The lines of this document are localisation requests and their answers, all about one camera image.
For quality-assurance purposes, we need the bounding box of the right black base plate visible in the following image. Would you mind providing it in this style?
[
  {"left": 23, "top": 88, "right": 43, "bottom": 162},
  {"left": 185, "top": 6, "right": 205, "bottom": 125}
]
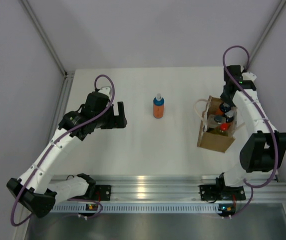
[{"left": 199, "top": 184, "right": 246, "bottom": 203}]

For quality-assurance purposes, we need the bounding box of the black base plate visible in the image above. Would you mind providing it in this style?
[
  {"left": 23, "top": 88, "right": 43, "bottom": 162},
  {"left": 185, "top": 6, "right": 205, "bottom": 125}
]
[
  {"left": 92, "top": 185, "right": 112, "bottom": 202},
  {"left": 199, "top": 184, "right": 246, "bottom": 203}
]

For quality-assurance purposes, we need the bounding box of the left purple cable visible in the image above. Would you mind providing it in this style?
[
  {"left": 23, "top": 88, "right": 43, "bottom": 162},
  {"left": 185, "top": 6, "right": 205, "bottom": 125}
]
[{"left": 10, "top": 74, "right": 115, "bottom": 227}]

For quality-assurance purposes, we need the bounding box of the dark blue pump bottle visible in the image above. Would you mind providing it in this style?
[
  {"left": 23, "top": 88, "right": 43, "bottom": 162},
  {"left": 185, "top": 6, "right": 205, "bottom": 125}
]
[
  {"left": 218, "top": 102, "right": 232, "bottom": 115},
  {"left": 224, "top": 110, "right": 235, "bottom": 124}
]

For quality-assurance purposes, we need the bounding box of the white slotted cable duct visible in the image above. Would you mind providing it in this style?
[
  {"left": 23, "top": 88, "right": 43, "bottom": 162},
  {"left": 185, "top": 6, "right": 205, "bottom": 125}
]
[{"left": 51, "top": 203, "right": 222, "bottom": 214}]

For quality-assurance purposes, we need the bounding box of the light blue top pump bottle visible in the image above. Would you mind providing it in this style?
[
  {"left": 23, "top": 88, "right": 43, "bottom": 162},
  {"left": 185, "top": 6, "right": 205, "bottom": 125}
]
[{"left": 153, "top": 93, "right": 165, "bottom": 119}]

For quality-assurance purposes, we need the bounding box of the aluminium mounting rail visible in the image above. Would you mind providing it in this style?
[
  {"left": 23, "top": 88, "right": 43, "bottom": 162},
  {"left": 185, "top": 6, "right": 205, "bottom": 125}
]
[{"left": 45, "top": 174, "right": 286, "bottom": 204}]

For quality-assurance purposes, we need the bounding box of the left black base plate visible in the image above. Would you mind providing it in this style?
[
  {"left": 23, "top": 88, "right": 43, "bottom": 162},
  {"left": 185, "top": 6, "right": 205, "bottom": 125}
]
[{"left": 92, "top": 185, "right": 112, "bottom": 202}]

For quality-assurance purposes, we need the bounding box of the jute canvas tote bag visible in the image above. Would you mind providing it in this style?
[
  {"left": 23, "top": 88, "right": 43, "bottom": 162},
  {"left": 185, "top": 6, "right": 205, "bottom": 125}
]
[{"left": 194, "top": 96, "right": 245, "bottom": 153}]

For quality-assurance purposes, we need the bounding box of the right aluminium frame post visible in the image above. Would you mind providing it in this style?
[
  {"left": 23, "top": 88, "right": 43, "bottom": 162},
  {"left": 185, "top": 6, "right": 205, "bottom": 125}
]
[{"left": 244, "top": 0, "right": 286, "bottom": 68}]

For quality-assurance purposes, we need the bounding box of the yellow dish soap red cap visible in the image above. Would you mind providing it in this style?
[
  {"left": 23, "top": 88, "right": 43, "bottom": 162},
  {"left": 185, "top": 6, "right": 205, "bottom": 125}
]
[{"left": 209, "top": 123, "right": 229, "bottom": 137}]

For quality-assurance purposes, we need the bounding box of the clear bottle dark cap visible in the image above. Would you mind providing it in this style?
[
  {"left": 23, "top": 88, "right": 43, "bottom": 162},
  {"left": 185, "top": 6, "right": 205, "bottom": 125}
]
[{"left": 207, "top": 114, "right": 226, "bottom": 132}]

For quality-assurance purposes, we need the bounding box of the aluminium frame post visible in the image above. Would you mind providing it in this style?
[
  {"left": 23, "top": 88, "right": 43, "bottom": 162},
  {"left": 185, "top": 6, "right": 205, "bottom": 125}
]
[
  {"left": 18, "top": 0, "right": 67, "bottom": 77},
  {"left": 244, "top": 0, "right": 286, "bottom": 68}
]

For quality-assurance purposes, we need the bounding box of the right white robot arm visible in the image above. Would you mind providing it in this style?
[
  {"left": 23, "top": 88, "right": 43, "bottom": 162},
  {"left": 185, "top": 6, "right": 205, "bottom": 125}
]
[{"left": 215, "top": 65, "right": 286, "bottom": 199}]

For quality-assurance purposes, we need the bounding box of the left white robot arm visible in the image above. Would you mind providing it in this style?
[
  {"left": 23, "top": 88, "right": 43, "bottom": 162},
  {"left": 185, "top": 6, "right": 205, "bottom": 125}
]
[{"left": 6, "top": 86, "right": 127, "bottom": 218}]

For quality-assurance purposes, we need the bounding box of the left aluminium frame post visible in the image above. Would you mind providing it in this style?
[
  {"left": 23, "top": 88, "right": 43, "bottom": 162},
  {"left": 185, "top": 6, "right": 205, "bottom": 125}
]
[{"left": 18, "top": 0, "right": 67, "bottom": 77}]

